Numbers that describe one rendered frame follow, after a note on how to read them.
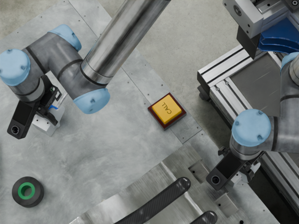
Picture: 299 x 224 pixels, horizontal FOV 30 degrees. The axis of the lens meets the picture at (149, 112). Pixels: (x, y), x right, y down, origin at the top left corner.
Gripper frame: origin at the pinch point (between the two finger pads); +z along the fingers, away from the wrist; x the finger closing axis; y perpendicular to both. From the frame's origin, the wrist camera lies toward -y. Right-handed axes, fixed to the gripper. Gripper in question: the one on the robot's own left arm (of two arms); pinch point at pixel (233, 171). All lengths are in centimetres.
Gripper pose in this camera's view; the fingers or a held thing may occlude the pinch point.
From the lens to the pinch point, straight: 149.7
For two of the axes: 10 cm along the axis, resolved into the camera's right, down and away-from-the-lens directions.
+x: -7.1, -6.4, 2.8
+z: 0.7, 3.3, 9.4
